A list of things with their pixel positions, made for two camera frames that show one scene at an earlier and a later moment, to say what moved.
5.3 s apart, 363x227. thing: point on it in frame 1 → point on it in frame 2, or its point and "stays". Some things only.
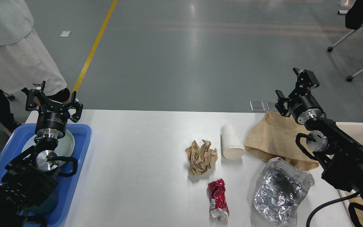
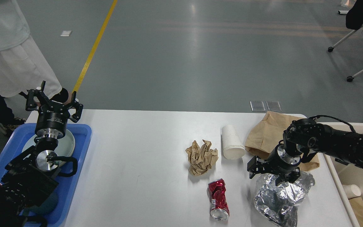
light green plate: x=66 y=145 stays
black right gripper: x=304 y=107 → x=280 y=162
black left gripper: x=53 y=117 stays
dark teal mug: x=48 y=205 stays
